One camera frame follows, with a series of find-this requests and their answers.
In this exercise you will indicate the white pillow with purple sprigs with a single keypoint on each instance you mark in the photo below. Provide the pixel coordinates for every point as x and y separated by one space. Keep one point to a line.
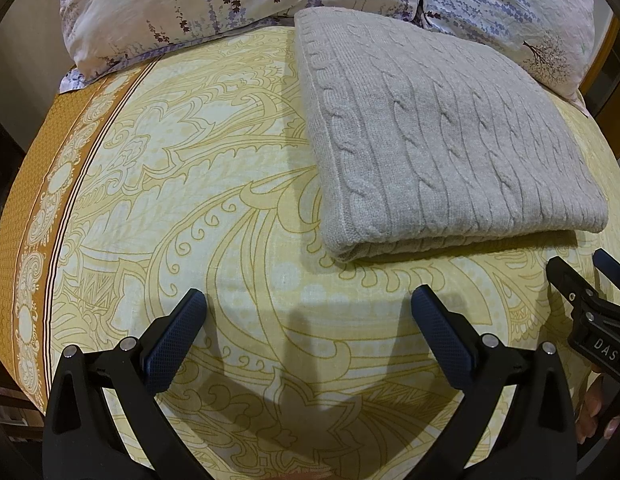
190 0

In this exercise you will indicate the bluish floral pillow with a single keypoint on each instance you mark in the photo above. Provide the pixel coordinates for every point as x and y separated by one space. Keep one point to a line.
514 10

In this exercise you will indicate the yellow patterned bed sheet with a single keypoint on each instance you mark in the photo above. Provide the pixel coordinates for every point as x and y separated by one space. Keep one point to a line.
190 185

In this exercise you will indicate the person's right hand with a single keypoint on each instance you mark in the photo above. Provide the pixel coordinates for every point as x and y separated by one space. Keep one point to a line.
592 410

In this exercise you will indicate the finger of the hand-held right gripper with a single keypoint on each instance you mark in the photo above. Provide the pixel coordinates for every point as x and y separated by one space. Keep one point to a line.
569 282
612 267

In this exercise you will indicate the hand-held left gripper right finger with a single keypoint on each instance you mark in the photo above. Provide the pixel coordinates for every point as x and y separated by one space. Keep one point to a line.
439 335

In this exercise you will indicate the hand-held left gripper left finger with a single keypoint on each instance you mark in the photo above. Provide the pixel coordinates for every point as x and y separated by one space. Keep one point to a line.
175 342

